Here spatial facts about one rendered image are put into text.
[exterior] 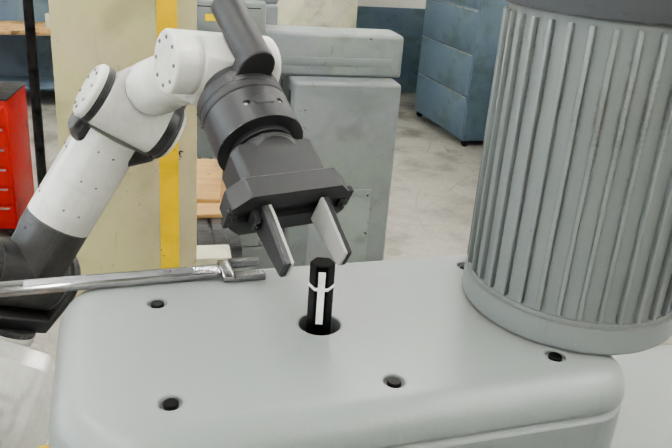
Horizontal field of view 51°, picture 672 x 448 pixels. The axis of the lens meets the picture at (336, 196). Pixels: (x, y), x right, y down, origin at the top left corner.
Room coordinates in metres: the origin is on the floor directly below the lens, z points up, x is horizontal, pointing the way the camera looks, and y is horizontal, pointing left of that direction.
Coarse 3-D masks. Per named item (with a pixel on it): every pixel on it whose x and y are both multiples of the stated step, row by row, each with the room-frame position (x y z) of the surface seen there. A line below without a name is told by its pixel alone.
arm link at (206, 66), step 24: (216, 0) 0.74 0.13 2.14; (240, 0) 0.74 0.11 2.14; (240, 24) 0.70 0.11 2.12; (168, 48) 0.71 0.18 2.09; (192, 48) 0.70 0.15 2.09; (216, 48) 0.71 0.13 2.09; (240, 48) 0.68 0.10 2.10; (264, 48) 0.68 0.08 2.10; (168, 72) 0.70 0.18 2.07; (192, 72) 0.70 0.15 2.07; (216, 72) 0.70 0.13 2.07; (240, 72) 0.68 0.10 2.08; (264, 72) 0.69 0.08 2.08; (192, 96) 0.72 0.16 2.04; (216, 96) 0.66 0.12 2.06
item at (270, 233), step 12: (252, 216) 0.58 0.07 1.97; (264, 216) 0.57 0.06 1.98; (276, 216) 0.57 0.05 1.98; (252, 228) 0.58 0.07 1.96; (264, 228) 0.57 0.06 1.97; (276, 228) 0.56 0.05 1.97; (264, 240) 0.57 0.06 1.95; (276, 240) 0.55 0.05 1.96; (276, 252) 0.55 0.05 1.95; (288, 252) 0.55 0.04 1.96; (276, 264) 0.55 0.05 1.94; (288, 264) 0.54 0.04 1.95
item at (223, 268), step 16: (256, 256) 0.65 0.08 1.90; (128, 272) 0.60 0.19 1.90; (144, 272) 0.60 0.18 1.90; (160, 272) 0.60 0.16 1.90; (176, 272) 0.61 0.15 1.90; (192, 272) 0.61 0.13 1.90; (208, 272) 0.61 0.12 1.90; (224, 272) 0.61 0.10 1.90; (240, 272) 0.62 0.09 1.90; (256, 272) 0.62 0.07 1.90; (0, 288) 0.55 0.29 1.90; (16, 288) 0.55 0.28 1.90; (32, 288) 0.56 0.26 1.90; (48, 288) 0.56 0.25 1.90; (64, 288) 0.57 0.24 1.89; (80, 288) 0.57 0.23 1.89; (96, 288) 0.57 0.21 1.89
